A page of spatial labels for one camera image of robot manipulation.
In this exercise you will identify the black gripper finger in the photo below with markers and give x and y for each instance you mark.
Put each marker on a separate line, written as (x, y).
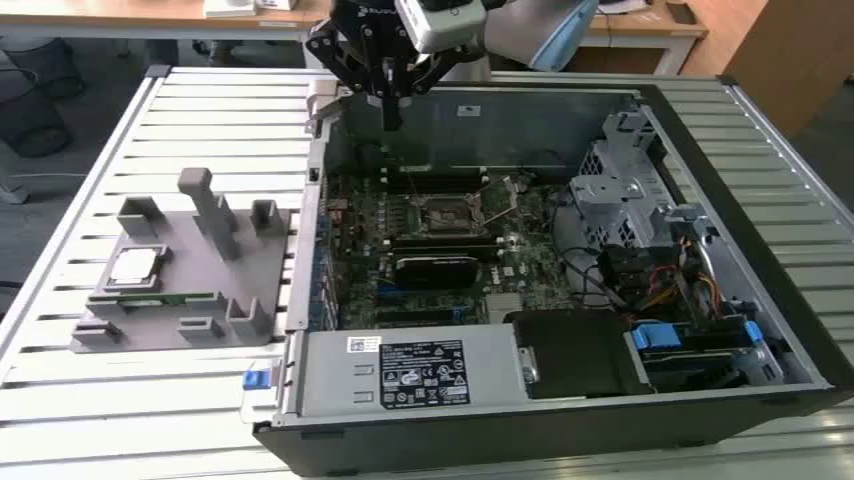
(441, 70)
(340, 60)

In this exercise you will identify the silver CPU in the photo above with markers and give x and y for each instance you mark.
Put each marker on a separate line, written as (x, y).
(134, 265)

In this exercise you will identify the CPU socket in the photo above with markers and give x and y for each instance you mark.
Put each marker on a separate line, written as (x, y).
(443, 210)

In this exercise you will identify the white box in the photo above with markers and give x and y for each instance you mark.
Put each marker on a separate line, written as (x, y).
(230, 7)

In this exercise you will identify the black RAM slot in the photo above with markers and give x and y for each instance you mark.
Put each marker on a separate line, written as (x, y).
(434, 241)
(434, 252)
(461, 185)
(467, 172)

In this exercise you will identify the wooden desk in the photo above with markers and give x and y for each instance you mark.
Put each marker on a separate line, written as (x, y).
(134, 20)

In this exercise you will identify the metal drive cage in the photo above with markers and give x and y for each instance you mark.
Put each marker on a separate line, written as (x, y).
(610, 190)

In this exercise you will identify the black phone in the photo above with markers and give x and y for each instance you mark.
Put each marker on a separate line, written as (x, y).
(682, 12)

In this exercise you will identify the green motherboard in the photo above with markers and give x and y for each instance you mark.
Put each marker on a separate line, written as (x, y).
(534, 250)

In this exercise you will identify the black graphics card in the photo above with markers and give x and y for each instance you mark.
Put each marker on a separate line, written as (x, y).
(434, 272)

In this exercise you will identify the black mesh bin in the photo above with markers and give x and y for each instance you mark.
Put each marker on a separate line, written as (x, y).
(60, 60)
(34, 115)

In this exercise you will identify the grey parts rack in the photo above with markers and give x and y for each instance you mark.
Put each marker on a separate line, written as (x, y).
(200, 250)

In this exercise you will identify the silver chipset heatsink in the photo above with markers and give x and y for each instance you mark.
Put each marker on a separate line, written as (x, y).
(503, 305)

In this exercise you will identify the black expansion slot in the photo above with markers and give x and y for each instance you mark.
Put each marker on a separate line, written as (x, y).
(414, 316)

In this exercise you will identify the green RAM stick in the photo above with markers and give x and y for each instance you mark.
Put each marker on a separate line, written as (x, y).
(175, 299)

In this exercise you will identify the wooden cabinet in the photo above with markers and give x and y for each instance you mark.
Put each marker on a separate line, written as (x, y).
(801, 60)

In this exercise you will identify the black plastic shroud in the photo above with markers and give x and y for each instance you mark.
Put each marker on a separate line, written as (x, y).
(574, 350)

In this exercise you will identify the blue disk carrier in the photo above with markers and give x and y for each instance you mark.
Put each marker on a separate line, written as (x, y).
(657, 337)

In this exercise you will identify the grey power supply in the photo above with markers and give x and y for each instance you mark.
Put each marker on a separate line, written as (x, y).
(334, 380)

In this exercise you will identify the blue case latch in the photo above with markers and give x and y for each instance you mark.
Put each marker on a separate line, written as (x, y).
(256, 380)

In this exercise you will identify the black PC case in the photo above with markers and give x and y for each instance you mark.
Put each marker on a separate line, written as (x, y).
(467, 450)

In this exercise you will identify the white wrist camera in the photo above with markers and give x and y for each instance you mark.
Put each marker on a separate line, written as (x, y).
(447, 25)

